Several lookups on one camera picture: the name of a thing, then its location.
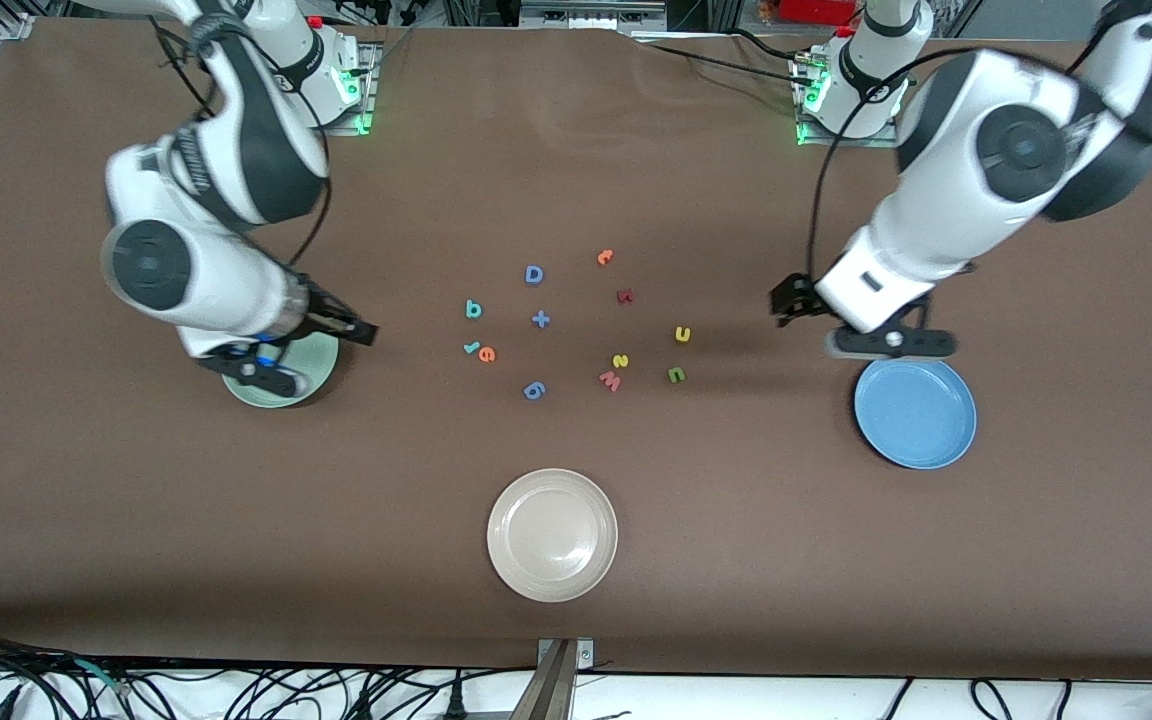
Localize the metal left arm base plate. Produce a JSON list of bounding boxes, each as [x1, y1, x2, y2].
[[794, 50, 903, 150]]

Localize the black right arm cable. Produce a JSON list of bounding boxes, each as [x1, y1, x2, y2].
[[146, 15, 335, 276]]

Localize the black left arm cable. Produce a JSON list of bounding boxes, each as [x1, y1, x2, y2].
[[806, 0, 1152, 286]]

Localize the teal cable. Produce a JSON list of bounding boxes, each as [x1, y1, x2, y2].
[[71, 655, 132, 696]]

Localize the blue plate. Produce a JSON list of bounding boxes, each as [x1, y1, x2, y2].
[[853, 355, 978, 471]]

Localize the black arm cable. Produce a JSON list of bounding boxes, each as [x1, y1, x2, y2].
[[806, 0, 1152, 286], [146, 15, 335, 276]]

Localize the aluminium post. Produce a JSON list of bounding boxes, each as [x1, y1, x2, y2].
[[510, 637, 597, 720]]

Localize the white plate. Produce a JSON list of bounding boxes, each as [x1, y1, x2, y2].
[[486, 468, 619, 603]]

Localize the black cable on table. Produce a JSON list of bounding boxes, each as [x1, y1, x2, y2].
[[631, 28, 827, 86]]

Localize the grey device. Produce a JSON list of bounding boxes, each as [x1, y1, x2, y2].
[[518, 0, 669, 31]]

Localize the pale green plate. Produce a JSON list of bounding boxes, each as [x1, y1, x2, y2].
[[220, 330, 342, 410]]

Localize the black looped cable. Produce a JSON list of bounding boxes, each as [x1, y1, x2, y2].
[[969, 678, 1015, 720]]

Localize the red box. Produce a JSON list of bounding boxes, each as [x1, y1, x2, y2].
[[776, 0, 859, 27]]

